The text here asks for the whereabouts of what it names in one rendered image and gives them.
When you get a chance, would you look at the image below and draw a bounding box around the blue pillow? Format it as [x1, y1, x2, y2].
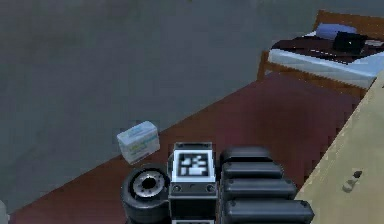
[314, 22, 358, 41]

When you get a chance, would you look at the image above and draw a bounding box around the white box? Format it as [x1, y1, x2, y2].
[116, 120, 161, 166]

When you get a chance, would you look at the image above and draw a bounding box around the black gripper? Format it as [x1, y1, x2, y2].
[120, 163, 172, 224]

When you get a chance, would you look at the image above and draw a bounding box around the wooden bed with white mattress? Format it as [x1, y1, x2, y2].
[256, 9, 384, 98]

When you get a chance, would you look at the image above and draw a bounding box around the dark maroon blanket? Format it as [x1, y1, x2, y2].
[270, 34, 384, 66]

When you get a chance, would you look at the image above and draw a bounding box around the beige cupboard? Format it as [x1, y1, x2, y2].
[294, 69, 384, 224]

